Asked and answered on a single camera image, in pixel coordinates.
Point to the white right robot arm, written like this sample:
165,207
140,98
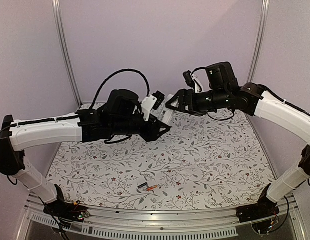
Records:
255,100

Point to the left aluminium frame post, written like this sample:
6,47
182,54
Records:
64,51

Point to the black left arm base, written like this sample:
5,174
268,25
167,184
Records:
70,212

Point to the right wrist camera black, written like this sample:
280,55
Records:
192,81

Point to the orange AAA battery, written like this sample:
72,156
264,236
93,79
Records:
151,188

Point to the aluminium table edge rail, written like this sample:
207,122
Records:
123,224

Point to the right aluminium frame post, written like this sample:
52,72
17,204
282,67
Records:
259,40

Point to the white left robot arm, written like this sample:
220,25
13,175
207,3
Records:
121,115

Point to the aluminium frame post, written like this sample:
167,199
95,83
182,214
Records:
259,40
64,51

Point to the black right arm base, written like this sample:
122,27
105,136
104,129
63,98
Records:
262,209

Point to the floral patterned table mat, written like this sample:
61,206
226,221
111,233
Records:
214,161

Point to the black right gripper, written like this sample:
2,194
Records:
184,100

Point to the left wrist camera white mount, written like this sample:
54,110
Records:
151,102

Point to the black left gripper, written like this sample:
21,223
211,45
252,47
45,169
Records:
152,134

